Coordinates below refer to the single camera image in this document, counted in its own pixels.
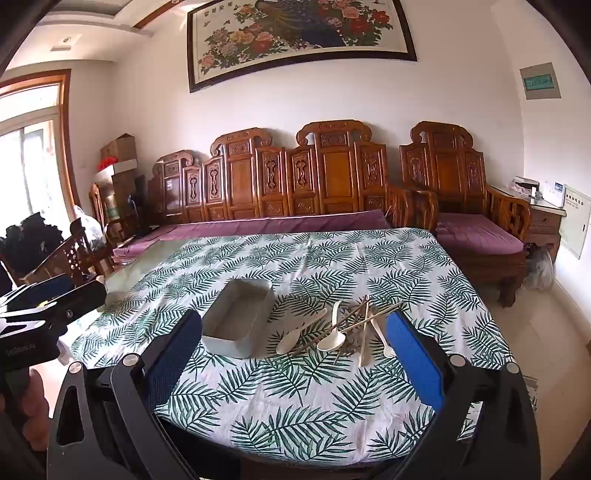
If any clear plastic bag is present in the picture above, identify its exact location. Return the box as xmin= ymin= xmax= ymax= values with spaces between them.
xmin=74 ymin=205 xmax=110 ymax=259

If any wooden side cabinet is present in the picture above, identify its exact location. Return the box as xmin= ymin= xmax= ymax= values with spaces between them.
xmin=526 ymin=203 xmax=567 ymax=264

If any framed peacock painting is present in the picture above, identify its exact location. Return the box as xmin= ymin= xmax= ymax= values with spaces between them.
xmin=187 ymin=0 xmax=417 ymax=93

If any white wall panel box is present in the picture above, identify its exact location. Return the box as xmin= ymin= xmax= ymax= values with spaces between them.
xmin=558 ymin=185 xmax=587 ymax=260

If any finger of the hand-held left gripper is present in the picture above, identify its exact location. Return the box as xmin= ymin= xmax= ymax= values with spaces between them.
xmin=0 ymin=278 xmax=107 ymax=326
xmin=7 ymin=274 xmax=77 ymax=311

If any black clothes pile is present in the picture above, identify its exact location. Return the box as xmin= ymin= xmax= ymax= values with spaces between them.
xmin=0 ymin=212 xmax=64 ymax=282

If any carved wooden armchair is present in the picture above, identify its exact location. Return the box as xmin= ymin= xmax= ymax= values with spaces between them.
xmin=399 ymin=121 xmax=532 ymax=308

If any square purple seat cushion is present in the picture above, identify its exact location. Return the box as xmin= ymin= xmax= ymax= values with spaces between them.
xmin=436 ymin=213 xmax=525 ymax=256

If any white rectangular container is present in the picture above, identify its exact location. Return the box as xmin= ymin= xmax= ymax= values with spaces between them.
xmin=202 ymin=278 xmax=275 ymax=358

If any person's left hand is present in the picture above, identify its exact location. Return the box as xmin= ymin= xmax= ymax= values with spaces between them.
xmin=28 ymin=369 xmax=51 ymax=450

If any carved wooden sofa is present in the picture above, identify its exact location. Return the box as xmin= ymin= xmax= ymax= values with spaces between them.
xmin=148 ymin=120 xmax=439 ymax=259

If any wood framed window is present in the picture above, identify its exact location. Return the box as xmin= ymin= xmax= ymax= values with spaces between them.
xmin=0 ymin=69 xmax=75 ymax=232

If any cream plastic spoon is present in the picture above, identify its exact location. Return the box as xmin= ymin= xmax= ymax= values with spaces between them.
xmin=317 ymin=301 xmax=346 ymax=350
xmin=373 ymin=318 xmax=397 ymax=359
xmin=276 ymin=308 xmax=328 ymax=355

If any wooden dining chair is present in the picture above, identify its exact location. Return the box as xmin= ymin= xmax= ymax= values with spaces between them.
xmin=25 ymin=219 xmax=116 ymax=289

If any white container lid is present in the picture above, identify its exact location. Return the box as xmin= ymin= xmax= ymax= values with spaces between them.
xmin=105 ymin=274 xmax=139 ymax=308

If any grey wall electrical panel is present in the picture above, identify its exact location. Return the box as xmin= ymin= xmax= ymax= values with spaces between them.
xmin=519 ymin=62 xmax=562 ymax=100

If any long purple sofa cushion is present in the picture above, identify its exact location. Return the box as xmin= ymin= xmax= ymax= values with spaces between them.
xmin=113 ymin=210 xmax=393 ymax=259

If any brown cardboard box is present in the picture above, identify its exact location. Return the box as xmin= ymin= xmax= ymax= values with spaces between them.
xmin=100 ymin=134 xmax=137 ymax=162

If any leaf print tablecloth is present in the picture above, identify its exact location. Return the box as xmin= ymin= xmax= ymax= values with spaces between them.
xmin=69 ymin=228 xmax=539 ymax=467

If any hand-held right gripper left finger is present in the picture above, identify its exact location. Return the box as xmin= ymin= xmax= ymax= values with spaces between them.
xmin=46 ymin=309 xmax=204 ymax=480

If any grey plastic bag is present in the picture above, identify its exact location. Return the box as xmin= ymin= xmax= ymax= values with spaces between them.
xmin=526 ymin=244 xmax=554 ymax=291

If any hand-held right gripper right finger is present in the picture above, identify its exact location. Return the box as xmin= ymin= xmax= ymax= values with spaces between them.
xmin=369 ymin=311 xmax=541 ymax=480

